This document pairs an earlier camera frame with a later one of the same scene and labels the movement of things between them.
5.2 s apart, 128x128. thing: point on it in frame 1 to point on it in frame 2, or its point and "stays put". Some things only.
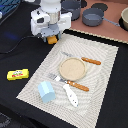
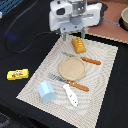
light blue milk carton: (46, 92) stays put
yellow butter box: (17, 74) stays put
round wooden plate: (72, 68) stays put
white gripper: (49, 24) to (69, 16)
